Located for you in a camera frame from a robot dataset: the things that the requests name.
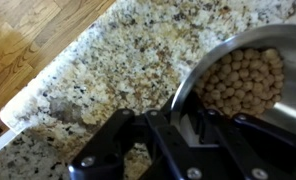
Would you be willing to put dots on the chickpeas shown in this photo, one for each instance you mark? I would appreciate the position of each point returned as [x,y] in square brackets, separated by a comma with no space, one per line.
[241,80]

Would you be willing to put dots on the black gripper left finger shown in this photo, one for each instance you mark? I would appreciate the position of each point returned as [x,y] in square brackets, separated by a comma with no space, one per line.
[101,156]

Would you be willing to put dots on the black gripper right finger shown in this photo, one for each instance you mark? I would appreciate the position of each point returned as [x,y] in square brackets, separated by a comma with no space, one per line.
[254,150]

